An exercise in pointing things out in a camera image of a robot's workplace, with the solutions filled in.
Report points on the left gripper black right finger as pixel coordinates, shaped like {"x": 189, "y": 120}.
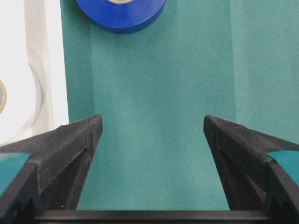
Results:
{"x": 251, "y": 178}

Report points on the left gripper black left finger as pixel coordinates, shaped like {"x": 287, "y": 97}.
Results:
{"x": 54, "y": 175}

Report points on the white tape roll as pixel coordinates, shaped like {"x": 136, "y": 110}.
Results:
{"x": 20, "y": 102}

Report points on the blue tape roll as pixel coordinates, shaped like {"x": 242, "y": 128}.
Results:
{"x": 122, "y": 16}

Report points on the green table cloth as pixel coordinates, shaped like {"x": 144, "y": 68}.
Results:
{"x": 234, "y": 59}

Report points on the white plastic tray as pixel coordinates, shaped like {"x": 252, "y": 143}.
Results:
{"x": 31, "y": 33}

